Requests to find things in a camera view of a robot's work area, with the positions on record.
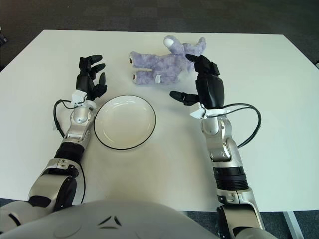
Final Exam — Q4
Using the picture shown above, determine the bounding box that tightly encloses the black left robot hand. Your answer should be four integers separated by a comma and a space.
75, 54, 108, 103

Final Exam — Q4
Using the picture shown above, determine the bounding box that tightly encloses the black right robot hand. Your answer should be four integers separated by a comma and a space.
169, 53, 226, 109

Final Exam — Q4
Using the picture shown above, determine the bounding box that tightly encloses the purple plush doll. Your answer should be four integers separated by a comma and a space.
129, 35, 207, 86

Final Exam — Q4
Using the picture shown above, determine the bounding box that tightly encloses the white plate with black rim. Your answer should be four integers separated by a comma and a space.
93, 94, 157, 151

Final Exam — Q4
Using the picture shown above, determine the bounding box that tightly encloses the dark snack packet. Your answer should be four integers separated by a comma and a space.
0, 26, 8, 47

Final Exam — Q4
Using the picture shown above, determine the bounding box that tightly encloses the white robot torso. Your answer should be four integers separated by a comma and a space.
0, 199, 282, 239

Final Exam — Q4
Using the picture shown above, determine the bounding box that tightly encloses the white table leg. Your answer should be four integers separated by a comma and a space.
284, 211, 304, 239

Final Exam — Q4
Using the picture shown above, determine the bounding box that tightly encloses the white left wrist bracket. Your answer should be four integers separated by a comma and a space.
71, 90, 97, 108

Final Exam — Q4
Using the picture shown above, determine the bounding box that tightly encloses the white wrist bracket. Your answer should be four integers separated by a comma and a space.
189, 103, 230, 120
71, 90, 97, 108

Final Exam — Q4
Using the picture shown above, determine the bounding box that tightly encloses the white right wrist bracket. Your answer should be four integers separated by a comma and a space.
189, 103, 230, 120

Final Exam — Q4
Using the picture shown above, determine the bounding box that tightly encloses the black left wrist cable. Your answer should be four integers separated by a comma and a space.
53, 99, 75, 137

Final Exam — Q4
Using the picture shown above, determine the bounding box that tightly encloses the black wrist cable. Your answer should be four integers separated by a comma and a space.
53, 99, 75, 137
219, 104, 262, 148

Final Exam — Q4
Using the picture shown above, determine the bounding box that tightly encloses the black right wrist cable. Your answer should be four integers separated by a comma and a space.
219, 104, 262, 148

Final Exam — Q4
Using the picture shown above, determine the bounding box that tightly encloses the black left elbow cable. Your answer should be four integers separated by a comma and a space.
79, 166, 87, 200

